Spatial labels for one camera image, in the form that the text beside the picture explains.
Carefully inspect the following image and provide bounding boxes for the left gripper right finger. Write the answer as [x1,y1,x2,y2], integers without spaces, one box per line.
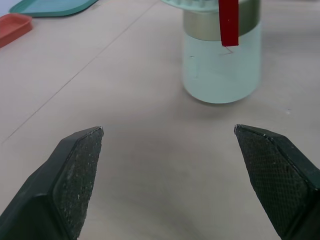
[233,124,320,240]

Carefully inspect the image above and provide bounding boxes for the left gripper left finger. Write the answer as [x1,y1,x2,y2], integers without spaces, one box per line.
[0,126,105,240]

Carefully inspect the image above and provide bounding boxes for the pale green handheld fan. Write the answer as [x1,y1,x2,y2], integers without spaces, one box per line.
[161,0,262,105]

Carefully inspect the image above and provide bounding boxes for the coral plastic tray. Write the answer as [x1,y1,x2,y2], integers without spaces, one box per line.
[0,13,33,49]

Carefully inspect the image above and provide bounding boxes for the teal plastic tray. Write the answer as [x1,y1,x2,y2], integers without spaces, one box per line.
[8,0,100,18]

